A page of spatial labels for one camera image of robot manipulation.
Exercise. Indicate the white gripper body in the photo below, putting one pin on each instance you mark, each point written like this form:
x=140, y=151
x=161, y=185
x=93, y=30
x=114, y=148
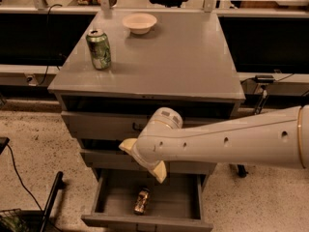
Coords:
x=142, y=153

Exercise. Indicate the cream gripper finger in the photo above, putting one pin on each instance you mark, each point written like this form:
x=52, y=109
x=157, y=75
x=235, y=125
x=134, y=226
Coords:
x=159, y=172
x=127, y=144

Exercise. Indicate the orange soda can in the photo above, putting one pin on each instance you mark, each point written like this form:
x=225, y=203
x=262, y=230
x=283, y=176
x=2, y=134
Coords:
x=142, y=200

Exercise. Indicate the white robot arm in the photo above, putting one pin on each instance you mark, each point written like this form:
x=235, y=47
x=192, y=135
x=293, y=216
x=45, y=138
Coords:
x=277, y=138

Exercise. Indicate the grey bottom drawer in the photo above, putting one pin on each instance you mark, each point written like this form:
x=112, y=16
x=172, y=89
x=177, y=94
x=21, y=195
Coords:
x=174, y=206

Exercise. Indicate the grey drawer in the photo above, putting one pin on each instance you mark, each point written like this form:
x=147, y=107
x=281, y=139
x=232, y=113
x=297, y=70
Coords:
x=119, y=160
x=174, y=206
x=103, y=126

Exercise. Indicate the grey middle drawer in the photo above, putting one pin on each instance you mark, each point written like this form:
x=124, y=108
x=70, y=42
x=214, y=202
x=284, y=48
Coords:
x=119, y=160

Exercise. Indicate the grey top drawer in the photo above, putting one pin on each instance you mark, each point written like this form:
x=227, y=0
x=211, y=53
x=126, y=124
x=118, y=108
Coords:
x=103, y=126

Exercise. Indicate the grey drawer cabinet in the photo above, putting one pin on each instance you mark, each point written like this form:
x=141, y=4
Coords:
x=183, y=63

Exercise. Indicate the green soda can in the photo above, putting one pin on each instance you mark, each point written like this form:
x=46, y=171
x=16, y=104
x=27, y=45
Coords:
x=99, y=47

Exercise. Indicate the black stand leg left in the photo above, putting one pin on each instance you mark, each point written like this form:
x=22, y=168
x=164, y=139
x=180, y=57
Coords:
x=57, y=185

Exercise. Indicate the black table leg right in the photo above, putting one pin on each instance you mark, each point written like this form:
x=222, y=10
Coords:
x=242, y=171

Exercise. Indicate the white paper bowl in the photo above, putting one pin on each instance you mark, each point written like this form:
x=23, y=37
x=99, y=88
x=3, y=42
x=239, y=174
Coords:
x=139, y=23

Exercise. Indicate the black power adapter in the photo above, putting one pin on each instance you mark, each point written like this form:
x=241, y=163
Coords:
x=264, y=79

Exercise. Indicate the black wire basket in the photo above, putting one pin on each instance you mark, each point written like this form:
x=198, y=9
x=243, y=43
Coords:
x=12, y=221

